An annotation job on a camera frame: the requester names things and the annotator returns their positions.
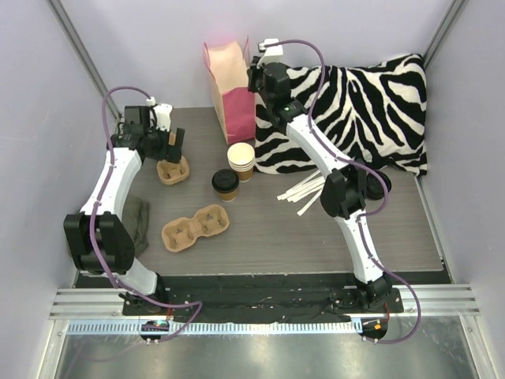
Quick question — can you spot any pink paper gift bag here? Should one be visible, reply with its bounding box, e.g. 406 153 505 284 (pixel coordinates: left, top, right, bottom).
202 39 256 144

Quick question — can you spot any black plastic cup lid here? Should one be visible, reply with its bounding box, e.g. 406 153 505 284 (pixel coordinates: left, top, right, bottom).
211 169 240 193

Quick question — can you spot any single brown paper cup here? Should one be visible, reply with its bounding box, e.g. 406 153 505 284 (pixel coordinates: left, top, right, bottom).
215 187 238 202

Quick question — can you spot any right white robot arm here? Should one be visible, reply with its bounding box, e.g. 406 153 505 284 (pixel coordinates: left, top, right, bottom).
248 56 392 312

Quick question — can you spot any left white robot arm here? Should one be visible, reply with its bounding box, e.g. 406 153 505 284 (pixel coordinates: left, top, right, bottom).
63 102 185 315

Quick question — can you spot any brown pulp cup carrier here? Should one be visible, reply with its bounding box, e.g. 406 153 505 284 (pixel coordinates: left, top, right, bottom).
156 140 190 186

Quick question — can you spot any stack of paper cups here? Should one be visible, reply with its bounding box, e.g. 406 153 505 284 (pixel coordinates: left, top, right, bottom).
227 142 255 182

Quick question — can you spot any olive green cloth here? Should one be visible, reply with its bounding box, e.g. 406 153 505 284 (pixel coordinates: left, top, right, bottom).
122 195 151 257

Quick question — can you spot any zebra print pillow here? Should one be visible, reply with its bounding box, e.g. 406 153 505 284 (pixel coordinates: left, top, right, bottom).
250 53 429 177

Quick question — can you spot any white wrapped straw long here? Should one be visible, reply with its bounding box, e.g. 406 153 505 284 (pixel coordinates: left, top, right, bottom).
297 186 323 216

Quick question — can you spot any stack of black lids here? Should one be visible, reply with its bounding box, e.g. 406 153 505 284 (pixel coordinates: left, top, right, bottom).
366 171 392 201

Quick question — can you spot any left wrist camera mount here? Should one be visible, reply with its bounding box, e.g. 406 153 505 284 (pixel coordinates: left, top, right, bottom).
146 97 173 132

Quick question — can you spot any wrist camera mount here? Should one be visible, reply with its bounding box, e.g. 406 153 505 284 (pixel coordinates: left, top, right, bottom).
146 97 173 132
256 38 283 66

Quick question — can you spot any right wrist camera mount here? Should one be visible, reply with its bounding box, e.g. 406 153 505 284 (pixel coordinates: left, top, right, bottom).
256 38 283 66

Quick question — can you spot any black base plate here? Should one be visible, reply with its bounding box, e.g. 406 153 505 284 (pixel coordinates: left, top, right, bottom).
122 273 404 324

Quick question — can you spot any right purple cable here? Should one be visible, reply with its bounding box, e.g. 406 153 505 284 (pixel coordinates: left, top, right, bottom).
282 38 422 344

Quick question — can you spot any aluminium rail frame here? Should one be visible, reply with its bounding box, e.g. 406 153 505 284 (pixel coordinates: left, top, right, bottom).
50 288 125 320

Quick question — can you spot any white slotted cable duct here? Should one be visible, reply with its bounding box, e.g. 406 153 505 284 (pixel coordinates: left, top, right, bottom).
67 318 362 336

